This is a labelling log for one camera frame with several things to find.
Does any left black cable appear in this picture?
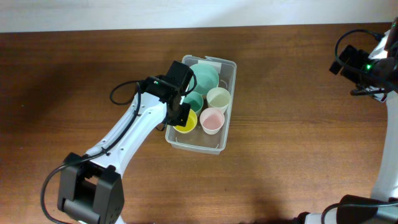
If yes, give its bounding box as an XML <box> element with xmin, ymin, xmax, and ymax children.
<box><xmin>39</xmin><ymin>70</ymin><xmax>198</xmax><ymax>224</ymax></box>

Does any green plastic cup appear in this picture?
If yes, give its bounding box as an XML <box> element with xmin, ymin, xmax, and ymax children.
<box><xmin>183</xmin><ymin>91</ymin><xmax>204</xmax><ymax>117</ymax></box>

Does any pink plastic cup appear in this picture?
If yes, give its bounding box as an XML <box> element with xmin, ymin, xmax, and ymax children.
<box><xmin>200</xmin><ymin>108</ymin><xmax>225</xmax><ymax>135</ymax></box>

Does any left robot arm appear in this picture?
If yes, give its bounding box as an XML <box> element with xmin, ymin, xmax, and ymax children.
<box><xmin>40</xmin><ymin>61</ymin><xmax>197</xmax><ymax>223</ymax></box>

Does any yellow plastic cup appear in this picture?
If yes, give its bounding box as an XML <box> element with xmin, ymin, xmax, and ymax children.
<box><xmin>174</xmin><ymin>109</ymin><xmax>198</xmax><ymax>134</ymax></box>

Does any clear plastic storage container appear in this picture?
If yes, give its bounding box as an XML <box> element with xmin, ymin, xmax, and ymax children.
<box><xmin>165</xmin><ymin>55</ymin><xmax>237</xmax><ymax>154</ymax></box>

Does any black cable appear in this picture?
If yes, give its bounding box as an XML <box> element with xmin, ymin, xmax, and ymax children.
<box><xmin>39</xmin><ymin>70</ymin><xmax>198</xmax><ymax>224</ymax></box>
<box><xmin>320</xmin><ymin>29</ymin><xmax>398</xmax><ymax>224</ymax></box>

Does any green plastic bowl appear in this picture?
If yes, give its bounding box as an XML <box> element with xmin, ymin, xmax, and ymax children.
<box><xmin>190</xmin><ymin>63</ymin><xmax>219</xmax><ymax>97</ymax></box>

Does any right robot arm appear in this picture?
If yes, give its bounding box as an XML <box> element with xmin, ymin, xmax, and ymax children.
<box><xmin>292</xmin><ymin>20</ymin><xmax>397</xmax><ymax>224</ymax></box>

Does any white plastic cup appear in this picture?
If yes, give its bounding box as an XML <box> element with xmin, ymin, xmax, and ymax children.
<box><xmin>206</xmin><ymin>87</ymin><xmax>232</xmax><ymax>113</ymax></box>

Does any right black cable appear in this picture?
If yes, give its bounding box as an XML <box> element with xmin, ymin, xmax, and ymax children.
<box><xmin>320</xmin><ymin>29</ymin><xmax>398</xmax><ymax>224</ymax></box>

